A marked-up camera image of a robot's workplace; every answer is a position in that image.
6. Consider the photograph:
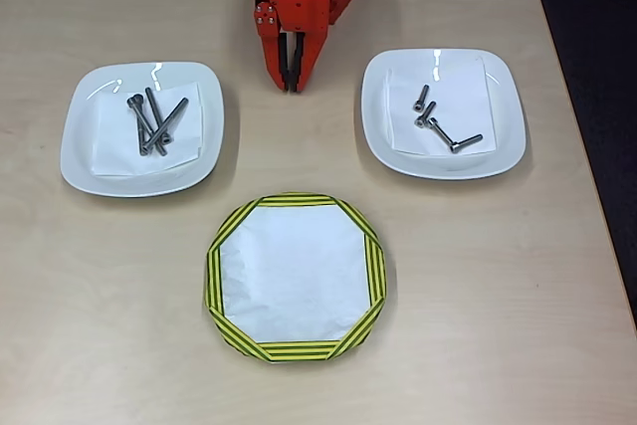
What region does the white square porcelain plate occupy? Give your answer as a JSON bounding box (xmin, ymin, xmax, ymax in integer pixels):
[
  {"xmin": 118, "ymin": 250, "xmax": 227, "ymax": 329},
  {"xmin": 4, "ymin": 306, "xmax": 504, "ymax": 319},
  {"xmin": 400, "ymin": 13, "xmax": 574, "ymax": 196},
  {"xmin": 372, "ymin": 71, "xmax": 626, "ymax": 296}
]
[
  {"xmin": 360, "ymin": 48, "xmax": 528, "ymax": 181},
  {"xmin": 60, "ymin": 61, "xmax": 226, "ymax": 198}
]

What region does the yellow green striped plate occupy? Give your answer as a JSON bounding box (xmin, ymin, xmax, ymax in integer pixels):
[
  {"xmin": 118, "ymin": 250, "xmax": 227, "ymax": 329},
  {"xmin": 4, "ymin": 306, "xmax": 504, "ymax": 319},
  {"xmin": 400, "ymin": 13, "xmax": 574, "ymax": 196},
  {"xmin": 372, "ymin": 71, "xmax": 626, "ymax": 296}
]
[{"xmin": 202, "ymin": 191, "xmax": 388, "ymax": 364}]

